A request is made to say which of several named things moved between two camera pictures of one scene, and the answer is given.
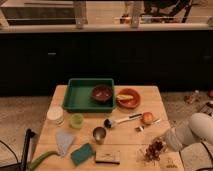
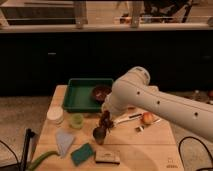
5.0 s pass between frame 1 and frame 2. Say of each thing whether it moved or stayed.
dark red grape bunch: moved
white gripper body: moved
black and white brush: stayed
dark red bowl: stayed
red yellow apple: stayed
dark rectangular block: stayed
